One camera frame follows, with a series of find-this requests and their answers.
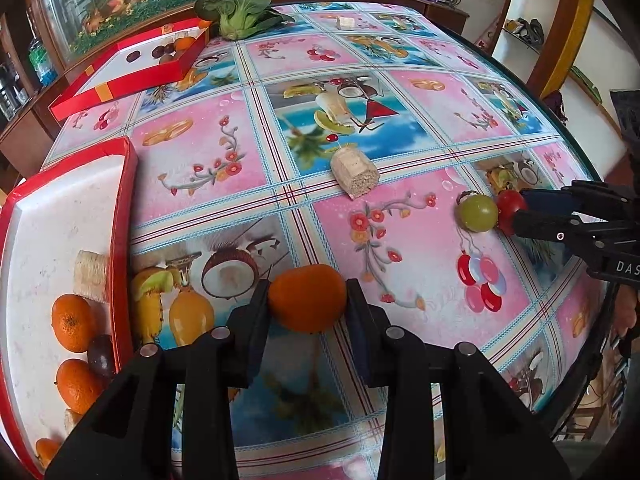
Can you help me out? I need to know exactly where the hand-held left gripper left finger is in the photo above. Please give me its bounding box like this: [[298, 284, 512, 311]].
[[45, 280, 272, 480]]

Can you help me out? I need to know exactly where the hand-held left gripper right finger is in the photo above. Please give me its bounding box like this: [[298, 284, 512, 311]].
[[346, 278, 572, 480]]

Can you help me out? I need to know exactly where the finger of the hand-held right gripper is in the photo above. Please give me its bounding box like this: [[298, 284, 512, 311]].
[[512, 208, 640, 257], [519, 179, 634, 217]]

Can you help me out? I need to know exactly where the red tomato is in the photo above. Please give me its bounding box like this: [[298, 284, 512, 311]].
[[495, 189, 529, 236]]

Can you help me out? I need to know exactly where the dark plum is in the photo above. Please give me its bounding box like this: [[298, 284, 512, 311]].
[[86, 334, 117, 379]]

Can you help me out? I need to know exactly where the large red tray white inside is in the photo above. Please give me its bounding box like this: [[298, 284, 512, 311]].
[[0, 136, 139, 479]]

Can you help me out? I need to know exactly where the person's right hand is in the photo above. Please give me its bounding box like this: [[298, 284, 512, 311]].
[[612, 284, 640, 346]]

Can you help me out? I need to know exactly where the green tomato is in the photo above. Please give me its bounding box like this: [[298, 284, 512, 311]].
[[456, 193, 500, 234]]

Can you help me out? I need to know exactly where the small red tray orange tape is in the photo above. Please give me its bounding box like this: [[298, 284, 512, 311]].
[[48, 17, 211, 122]]

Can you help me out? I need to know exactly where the brown wooden cabinet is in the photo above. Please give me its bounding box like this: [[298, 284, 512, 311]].
[[0, 10, 68, 181]]

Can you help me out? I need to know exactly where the green bok choy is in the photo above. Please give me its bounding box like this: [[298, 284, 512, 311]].
[[194, 0, 297, 41]]

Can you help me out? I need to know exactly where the green labelled water bottle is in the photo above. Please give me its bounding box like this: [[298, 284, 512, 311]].
[[27, 35, 59, 87]]

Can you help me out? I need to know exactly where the wooden wall shelf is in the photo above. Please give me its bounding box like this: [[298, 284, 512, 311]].
[[492, 0, 623, 128]]

